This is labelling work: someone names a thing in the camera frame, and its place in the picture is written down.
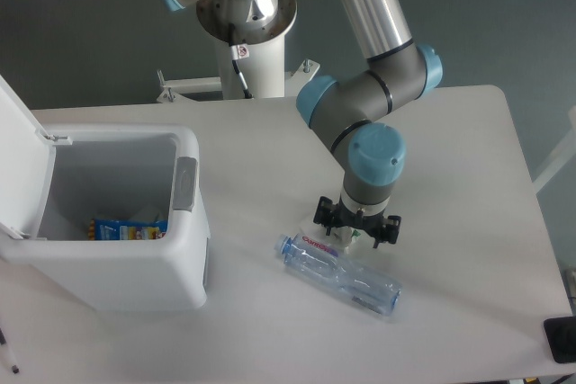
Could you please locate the clear plastic water bottle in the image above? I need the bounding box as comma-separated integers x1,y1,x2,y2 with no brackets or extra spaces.
274,234,401,316

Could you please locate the blue snack wrapper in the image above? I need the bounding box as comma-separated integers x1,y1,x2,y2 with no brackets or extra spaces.
87,219,168,241

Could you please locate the white trash can lid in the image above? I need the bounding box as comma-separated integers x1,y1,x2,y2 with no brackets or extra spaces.
1,80,73,239

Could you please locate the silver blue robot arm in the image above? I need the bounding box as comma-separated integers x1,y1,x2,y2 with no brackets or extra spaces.
163,0,443,244

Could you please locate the black white pen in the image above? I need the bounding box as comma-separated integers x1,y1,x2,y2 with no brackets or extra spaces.
0,330,20,375

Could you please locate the black device at table edge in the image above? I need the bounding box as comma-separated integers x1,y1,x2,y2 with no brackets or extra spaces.
544,316,576,364

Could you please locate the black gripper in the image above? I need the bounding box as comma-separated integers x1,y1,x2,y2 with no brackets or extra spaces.
313,196,401,249

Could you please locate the white furniture at right edge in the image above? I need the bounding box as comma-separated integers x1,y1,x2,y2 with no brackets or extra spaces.
532,106,575,193

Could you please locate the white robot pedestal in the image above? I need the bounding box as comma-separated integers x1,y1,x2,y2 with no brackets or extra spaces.
196,0,297,100

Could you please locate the white metal base frame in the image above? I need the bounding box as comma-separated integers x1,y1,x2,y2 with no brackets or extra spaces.
155,58,321,104

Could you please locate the white paper wrapper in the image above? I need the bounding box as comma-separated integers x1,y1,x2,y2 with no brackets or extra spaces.
298,215,363,255

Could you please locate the black cable on pedestal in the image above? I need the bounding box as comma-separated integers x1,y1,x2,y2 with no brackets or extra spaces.
227,23,253,100

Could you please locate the white plastic trash can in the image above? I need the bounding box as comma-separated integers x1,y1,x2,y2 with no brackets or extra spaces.
1,124,210,312

